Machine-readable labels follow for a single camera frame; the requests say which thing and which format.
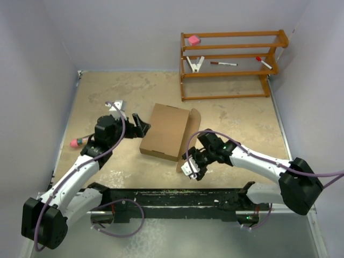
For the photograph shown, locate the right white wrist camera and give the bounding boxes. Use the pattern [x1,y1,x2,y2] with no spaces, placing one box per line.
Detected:
[181,157,200,180]

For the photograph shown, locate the brown-capped white marker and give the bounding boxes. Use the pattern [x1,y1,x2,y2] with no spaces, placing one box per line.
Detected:
[210,61,238,67]

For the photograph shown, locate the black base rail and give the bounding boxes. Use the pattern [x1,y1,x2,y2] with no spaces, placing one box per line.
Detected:
[95,188,269,225]

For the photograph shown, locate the pink eraser block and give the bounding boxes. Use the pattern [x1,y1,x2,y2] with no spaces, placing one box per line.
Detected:
[188,35,201,46]

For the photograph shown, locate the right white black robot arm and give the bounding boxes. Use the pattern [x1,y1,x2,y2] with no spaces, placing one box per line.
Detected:
[181,129,324,216]

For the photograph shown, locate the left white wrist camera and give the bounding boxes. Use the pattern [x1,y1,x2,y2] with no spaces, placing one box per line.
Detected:
[105,100,126,119]

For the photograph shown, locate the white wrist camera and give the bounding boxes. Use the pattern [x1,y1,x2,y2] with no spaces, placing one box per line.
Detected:
[181,157,200,180]
[105,100,126,119]

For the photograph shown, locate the red-capped white marker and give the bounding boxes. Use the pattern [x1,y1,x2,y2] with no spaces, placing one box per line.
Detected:
[256,56,273,70]

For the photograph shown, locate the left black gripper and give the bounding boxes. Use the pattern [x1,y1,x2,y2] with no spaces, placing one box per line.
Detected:
[107,113,149,147]

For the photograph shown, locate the aluminium extrusion frame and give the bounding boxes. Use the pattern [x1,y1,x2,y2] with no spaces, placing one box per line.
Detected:
[52,71,321,244]

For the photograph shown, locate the white clamp tool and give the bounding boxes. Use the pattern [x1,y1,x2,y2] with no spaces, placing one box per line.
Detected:
[186,56,205,73]

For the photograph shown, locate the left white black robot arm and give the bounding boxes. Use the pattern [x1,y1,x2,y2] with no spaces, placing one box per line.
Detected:
[21,113,151,252]

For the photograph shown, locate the brown cardboard box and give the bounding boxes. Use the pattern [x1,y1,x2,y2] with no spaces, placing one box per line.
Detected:
[139,103,201,173]

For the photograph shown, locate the small pink green object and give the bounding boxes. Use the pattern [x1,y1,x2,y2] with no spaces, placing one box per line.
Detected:
[69,134,94,148]

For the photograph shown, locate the wooden three-tier rack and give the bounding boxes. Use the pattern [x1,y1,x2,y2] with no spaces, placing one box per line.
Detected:
[179,30,289,101]

